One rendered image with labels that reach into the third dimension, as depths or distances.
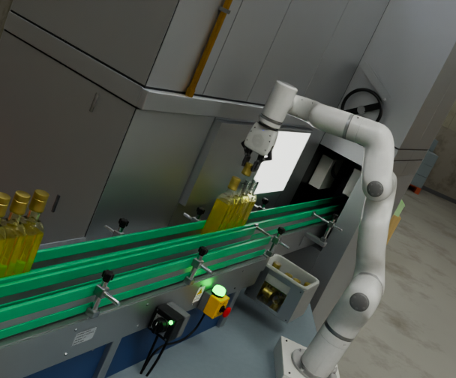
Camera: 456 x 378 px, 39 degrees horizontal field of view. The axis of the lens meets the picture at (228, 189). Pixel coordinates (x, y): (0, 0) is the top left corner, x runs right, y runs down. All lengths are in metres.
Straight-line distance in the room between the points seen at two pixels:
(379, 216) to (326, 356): 0.54
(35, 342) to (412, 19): 2.37
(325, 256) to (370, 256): 1.12
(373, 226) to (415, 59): 1.22
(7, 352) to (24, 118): 0.92
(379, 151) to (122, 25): 0.92
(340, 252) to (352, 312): 1.11
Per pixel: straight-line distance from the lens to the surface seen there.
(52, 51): 2.12
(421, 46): 3.26
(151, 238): 2.10
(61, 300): 1.57
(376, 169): 2.17
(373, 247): 2.26
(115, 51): 1.97
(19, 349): 1.54
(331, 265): 3.38
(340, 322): 2.35
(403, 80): 3.25
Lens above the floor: 1.90
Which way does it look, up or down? 15 degrees down
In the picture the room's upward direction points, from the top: 25 degrees clockwise
